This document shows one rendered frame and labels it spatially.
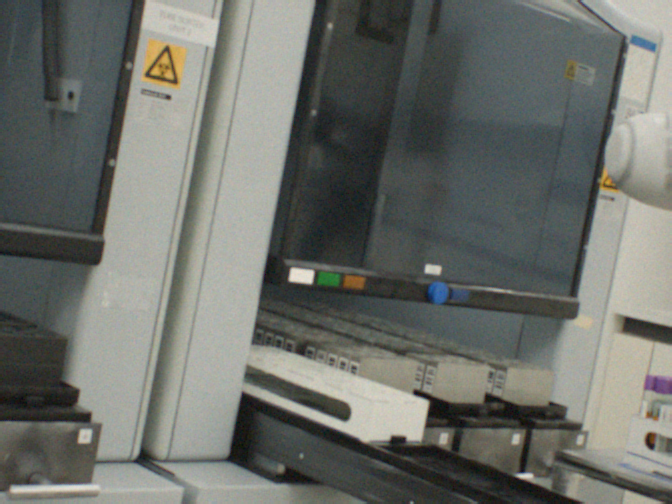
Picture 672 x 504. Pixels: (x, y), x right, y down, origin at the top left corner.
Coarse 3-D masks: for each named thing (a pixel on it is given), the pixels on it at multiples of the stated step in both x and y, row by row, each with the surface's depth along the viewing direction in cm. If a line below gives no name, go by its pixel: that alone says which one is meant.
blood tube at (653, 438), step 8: (656, 384) 160; (664, 384) 159; (656, 392) 160; (664, 392) 159; (656, 400) 160; (664, 400) 160; (656, 408) 160; (656, 416) 160; (656, 440) 160; (648, 448) 160; (656, 448) 160
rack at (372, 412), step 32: (256, 352) 165; (288, 352) 170; (256, 384) 163; (288, 384) 167; (320, 384) 151; (352, 384) 153; (320, 416) 151; (352, 416) 147; (384, 416) 146; (416, 416) 150
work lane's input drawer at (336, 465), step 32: (256, 416) 156; (288, 416) 154; (256, 448) 156; (288, 448) 151; (320, 448) 147; (352, 448) 145; (384, 448) 145; (416, 448) 148; (320, 480) 147; (352, 480) 143; (384, 480) 139; (416, 480) 136; (448, 480) 134; (480, 480) 142; (512, 480) 142
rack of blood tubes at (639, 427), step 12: (636, 420) 161; (648, 420) 160; (636, 432) 161; (648, 432) 160; (660, 432) 158; (636, 444) 161; (624, 456) 162; (636, 456) 161; (648, 456) 159; (660, 456) 158; (648, 468) 159; (660, 468) 158
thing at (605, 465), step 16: (608, 448) 170; (560, 464) 161; (576, 464) 159; (592, 464) 158; (608, 464) 158; (624, 464) 160; (560, 480) 161; (576, 480) 161; (608, 480) 156; (624, 480) 154; (640, 480) 153; (656, 480) 154; (656, 496) 151
